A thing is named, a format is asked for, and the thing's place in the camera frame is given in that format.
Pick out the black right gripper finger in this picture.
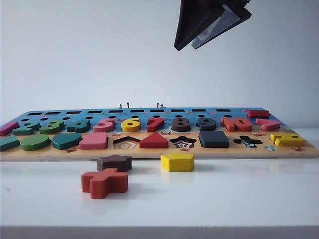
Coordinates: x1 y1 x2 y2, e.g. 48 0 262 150
173 0 226 52
191 0 252 50

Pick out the dark blue square block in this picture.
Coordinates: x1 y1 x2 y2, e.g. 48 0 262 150
198 130 230 148

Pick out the red minus sign piece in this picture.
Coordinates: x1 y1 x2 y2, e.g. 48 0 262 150
247 110 271 119

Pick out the orange number ten piece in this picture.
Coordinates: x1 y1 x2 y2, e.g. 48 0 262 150
220 117 253 132

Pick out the dark blue number nine piece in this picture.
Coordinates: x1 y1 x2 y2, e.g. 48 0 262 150
195 118 217 132

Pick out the brown number eight piece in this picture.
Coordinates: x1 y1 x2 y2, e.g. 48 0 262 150
171 117 191 132

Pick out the red number seven piece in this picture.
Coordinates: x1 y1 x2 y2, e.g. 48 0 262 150
147 117 165 132

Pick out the pink greater-than sign piece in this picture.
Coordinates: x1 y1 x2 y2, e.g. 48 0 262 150
255 119 281 131

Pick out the yellow number six piece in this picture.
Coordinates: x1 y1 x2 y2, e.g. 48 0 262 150
121 117 141 133

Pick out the red triangle block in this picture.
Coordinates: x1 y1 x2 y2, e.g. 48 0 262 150
139 131 169 149

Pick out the wooden number shape puzzle board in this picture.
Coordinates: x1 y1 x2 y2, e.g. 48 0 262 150
0 107 319 161

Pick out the yellow equals sign piece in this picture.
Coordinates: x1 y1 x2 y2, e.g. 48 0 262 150
270 132 306 147

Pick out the pink number five piece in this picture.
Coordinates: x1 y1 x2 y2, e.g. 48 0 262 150
93 117 117 133

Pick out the yellow pentagon block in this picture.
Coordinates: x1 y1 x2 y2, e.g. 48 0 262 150
160 152 195 172

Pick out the dark green number four piece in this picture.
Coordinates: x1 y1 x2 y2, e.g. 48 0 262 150
66 119 91 133

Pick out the pink trapezoid block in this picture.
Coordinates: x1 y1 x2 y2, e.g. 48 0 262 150
78 132 108 150

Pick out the brown star block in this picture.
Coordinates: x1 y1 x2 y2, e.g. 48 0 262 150
97 155 132 173

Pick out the teal heart block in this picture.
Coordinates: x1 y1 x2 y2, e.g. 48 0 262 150
51 133 83 151

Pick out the green number three piece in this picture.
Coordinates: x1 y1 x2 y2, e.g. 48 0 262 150
39 119 65 134

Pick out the orange cross block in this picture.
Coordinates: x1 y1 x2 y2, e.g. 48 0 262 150
81 168 129 199

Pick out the green oval block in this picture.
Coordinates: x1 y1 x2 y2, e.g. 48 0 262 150
19 133 51 151

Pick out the green number two piece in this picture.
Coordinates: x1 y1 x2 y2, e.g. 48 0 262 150
12 120 41 136

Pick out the pink number one piece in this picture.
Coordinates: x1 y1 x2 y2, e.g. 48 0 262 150
0 121 19 136

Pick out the teal rectangle block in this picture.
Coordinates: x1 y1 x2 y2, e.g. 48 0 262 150
0 135 20 152

